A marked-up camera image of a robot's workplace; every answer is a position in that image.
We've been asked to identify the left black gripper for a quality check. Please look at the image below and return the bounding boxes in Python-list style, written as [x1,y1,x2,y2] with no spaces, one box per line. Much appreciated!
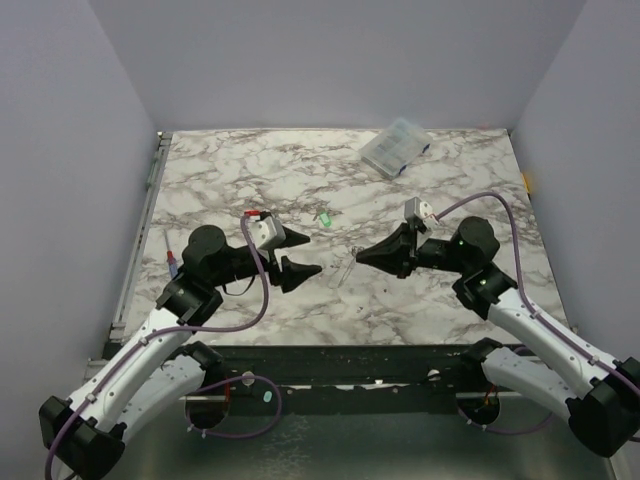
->
[210,226,322,291]

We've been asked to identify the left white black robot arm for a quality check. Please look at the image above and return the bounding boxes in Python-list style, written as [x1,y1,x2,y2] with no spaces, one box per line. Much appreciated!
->
[38,211,322,479]

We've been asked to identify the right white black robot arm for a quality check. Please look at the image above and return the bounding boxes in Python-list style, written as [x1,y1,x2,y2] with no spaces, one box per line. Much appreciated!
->
[356,216,639,458]

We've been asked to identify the clear plastic organizer box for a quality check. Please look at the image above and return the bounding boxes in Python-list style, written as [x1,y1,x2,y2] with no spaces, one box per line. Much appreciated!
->
[359,118,432,179]

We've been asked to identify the red blue screwdriver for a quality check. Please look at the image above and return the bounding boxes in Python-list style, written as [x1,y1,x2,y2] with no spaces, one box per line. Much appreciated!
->
[163,230,178,279]

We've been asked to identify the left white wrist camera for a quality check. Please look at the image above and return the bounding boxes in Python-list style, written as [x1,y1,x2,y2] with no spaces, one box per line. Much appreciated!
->
[249,216,286,251]

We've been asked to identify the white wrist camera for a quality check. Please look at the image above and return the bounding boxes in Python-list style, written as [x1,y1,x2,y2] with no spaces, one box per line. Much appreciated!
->
[404,197,438,233]
[249,216,286,251]

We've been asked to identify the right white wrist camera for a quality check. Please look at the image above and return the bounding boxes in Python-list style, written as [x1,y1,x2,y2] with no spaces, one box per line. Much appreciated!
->
[404,197,438,233]

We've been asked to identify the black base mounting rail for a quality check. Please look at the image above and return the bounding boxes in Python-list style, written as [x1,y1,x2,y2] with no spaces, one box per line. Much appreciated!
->
[164,344,521,416]

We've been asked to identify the yellow tag on wall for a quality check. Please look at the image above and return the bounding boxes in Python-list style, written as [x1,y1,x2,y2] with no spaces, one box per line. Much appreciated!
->
[522,172,533,196]

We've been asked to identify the aluminium side rail left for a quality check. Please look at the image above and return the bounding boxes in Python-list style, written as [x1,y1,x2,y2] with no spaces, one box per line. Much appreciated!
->
[97,131,173,361]

